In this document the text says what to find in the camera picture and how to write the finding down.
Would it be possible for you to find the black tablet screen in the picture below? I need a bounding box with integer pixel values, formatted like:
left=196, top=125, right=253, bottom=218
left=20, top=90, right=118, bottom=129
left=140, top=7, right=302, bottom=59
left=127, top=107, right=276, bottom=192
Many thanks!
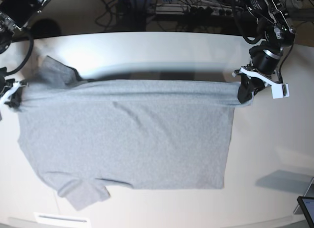
left=297, top=196, right=314, bottom=228

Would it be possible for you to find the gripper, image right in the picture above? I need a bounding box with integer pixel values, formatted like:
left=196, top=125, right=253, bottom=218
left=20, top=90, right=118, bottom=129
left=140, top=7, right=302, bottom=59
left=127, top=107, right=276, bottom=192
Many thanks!
left=237, top=45, right=283, bottom=104

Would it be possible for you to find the grey T-shirt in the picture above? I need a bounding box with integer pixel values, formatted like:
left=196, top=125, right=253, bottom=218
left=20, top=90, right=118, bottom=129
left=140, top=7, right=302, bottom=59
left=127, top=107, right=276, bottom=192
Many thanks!
left=17, top=57, right=240, bottom=210

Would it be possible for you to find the white label strip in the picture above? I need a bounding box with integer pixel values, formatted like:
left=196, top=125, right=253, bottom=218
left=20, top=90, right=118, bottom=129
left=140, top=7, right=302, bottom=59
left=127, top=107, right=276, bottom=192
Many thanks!
left=34, top=212, right=90, bottom=223

